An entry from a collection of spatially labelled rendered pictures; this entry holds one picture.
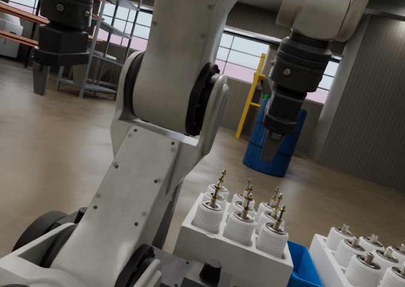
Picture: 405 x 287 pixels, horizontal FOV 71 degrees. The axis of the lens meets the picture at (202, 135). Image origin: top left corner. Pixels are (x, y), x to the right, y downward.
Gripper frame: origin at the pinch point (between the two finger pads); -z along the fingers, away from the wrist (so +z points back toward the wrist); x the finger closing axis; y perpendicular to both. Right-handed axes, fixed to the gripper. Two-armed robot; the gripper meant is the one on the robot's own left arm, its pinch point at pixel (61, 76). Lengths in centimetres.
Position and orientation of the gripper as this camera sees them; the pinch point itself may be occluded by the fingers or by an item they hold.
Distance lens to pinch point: 66.8
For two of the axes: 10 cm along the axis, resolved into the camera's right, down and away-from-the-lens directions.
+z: 2.6, -9.0, -3.6
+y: -9.2, -3.4, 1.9
